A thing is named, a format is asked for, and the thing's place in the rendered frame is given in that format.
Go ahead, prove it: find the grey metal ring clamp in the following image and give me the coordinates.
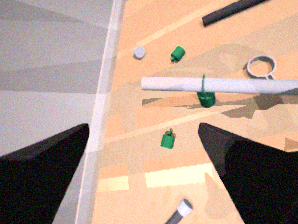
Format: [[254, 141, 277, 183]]
[[246, 55, 277, 80]]

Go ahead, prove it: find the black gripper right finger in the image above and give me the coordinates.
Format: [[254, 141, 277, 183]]
[[198, 122, 298, 224]]

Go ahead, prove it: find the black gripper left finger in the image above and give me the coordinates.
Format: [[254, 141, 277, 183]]
[[0, 123, 90, 224]]

